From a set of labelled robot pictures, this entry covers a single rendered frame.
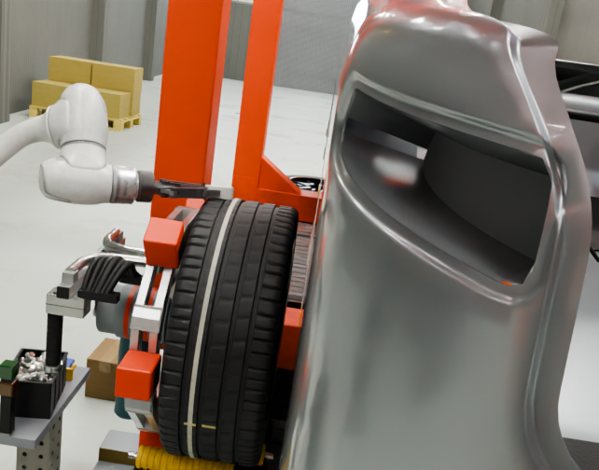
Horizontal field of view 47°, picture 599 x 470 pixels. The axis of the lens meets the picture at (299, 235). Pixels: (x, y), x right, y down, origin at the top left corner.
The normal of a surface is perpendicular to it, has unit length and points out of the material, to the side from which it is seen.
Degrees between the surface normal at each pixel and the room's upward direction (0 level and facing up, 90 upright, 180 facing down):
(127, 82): 90
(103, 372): 90
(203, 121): 90
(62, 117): 62
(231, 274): 46
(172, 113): 90
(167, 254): 125
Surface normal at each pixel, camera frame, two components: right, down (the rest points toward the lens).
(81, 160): 0.36, -0.40
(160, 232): 0.08, -0.62
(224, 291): 0.04, -0.35
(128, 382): -0.06, 0.27
